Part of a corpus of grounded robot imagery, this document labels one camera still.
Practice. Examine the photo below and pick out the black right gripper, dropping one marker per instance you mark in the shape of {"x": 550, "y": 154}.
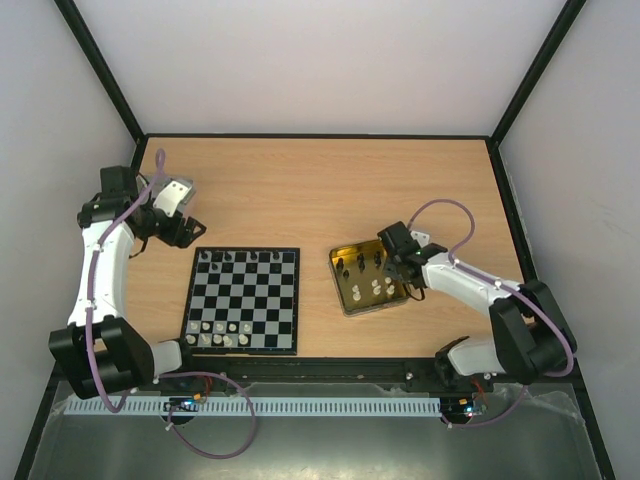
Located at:
{"x": 400, "y": 270}

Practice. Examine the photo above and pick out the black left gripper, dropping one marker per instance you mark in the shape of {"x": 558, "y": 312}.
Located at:
{"x": 184, "y": 234}

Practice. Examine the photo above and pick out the gold metal tin box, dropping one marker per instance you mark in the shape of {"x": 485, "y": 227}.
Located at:
{"x": 369, "y": 302}

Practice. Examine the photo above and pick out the black silver chess board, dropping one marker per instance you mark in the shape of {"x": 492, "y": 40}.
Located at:
{"x": 263, "y": 305}

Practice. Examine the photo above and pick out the silver metal tin lid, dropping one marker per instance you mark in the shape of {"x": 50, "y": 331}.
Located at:
{"x": 162, "y": 181}

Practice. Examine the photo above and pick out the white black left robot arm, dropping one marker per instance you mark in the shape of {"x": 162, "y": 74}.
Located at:
{"x": 99, "y": 351}

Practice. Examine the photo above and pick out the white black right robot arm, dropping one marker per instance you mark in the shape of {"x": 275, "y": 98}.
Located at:
{"x": 530, "y": 337}

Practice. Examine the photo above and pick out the right controller circuit board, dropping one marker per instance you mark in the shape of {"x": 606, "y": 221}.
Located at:
{"x": 461, "y": 410}

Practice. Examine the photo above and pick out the controller circuit board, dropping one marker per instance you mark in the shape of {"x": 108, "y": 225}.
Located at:
{"x": 190, "y": 404}
{"x": 461, "y": 410}

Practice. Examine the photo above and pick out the left controller circuit board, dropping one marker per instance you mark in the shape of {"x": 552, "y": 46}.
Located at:
{"x": 190, "y": 404}

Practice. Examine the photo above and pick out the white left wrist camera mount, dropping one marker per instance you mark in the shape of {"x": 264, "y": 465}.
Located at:
{"x": 172, "y": 197}

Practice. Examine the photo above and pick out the black enclosure frame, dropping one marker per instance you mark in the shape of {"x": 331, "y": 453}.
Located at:
{"x": 553, "y": 40}

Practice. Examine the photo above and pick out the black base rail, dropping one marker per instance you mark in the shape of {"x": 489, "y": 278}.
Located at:
{"x": 416, "y": 375}

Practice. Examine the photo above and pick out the white slotted cable duct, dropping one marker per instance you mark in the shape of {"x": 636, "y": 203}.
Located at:
{"x": 294, "y": 407}

